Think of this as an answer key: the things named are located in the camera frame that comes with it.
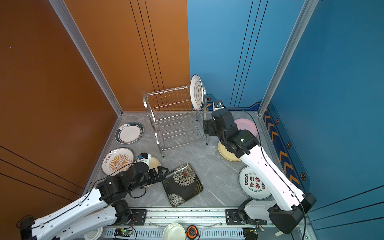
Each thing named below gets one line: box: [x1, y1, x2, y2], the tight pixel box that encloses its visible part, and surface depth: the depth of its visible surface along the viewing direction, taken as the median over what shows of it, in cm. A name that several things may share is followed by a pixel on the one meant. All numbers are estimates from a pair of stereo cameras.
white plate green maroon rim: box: [115, 122, 144, 145], surface depth 110 cm
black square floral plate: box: [161, 163, 204, 208], surface depth 84 cm
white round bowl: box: [162, 222, 186, 240], surface depth 70 cm
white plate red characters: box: [238, 166, 271, 201], surface depth 84 cm
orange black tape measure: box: [186, 225, 200, 240], surface depth 68 cm
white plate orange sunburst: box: [101, 148, 134, 176], surface depth 95 cm
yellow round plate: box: [218, 141, 241, 162], surface depth 96 cm
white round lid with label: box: [84, 226, 104, 240], surface depth 65 cm
